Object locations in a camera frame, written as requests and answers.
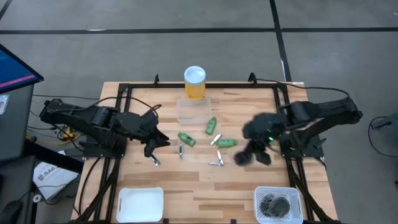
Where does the green travel bottle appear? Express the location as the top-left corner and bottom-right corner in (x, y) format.
(205, 116), (218, 136)
(217, 138), (238, 149)
(177, 131), (197, 147)

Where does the clear plastic container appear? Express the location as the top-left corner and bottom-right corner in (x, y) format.
(175, 97), (213, 124)

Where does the black floor cable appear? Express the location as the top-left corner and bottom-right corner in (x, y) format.
(368, 115), (398, 158)

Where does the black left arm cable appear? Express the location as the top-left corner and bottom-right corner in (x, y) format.
(91, 95), (162, 125)

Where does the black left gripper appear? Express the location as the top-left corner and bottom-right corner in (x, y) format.
(133, 111), (171, 158)

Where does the monitor with blue pink screen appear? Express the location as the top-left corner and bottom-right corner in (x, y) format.
(0, 43), (44, 94)

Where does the yellow wipes canister white lid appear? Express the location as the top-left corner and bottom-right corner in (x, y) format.
(183, 65), (206, 100)

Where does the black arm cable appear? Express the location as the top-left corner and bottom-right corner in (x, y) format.
(248, 73), (351, 97)
(91, 95), (162, 125)

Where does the printed white paper sheet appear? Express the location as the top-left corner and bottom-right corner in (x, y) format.
(32, 151), (79, 200)

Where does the white plastic tray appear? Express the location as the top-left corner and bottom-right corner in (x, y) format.
(116, 186), (165, 224)

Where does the white perforated plastic basket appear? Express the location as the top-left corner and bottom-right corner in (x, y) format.
(254, 185), (304, 224)

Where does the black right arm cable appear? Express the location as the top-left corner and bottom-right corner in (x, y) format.
(248, 73), (351, 97)

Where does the yellow cable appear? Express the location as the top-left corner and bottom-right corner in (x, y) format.
(26, 127), (83, 146)

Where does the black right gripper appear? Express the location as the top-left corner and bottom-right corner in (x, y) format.
(233, 112), (287, 166)

